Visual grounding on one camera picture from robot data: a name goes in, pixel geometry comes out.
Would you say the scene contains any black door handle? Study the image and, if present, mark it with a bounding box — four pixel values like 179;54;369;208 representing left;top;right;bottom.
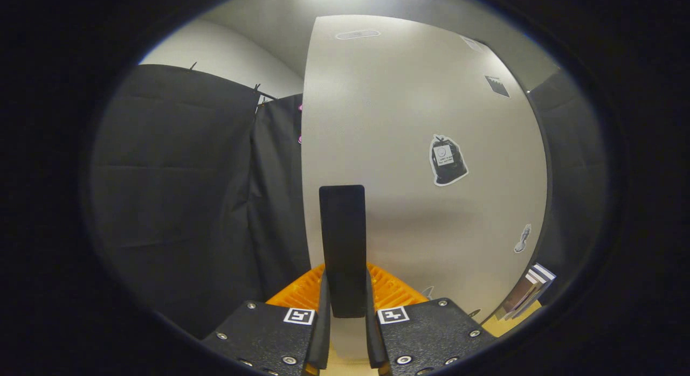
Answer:
319;185;367;318

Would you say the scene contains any brown spine book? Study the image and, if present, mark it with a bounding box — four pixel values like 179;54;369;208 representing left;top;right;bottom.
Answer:
504;276;542;319

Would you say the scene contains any white cabinet door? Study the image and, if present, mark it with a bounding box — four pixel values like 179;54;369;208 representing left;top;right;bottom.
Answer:
300;14;550;360

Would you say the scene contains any pink spine book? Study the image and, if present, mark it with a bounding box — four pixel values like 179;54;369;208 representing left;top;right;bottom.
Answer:
495;282;532;319

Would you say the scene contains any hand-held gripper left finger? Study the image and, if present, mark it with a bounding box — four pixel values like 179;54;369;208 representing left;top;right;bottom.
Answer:
202;263;330;376

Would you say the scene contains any grey blue book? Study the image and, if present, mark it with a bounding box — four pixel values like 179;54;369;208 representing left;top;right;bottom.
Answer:
512;263;557;318

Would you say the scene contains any black backdrop cloth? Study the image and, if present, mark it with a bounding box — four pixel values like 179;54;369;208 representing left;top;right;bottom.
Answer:
89;64;610;339

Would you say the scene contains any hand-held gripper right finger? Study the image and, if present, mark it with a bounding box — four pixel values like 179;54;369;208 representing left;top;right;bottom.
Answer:
367;263;496;376

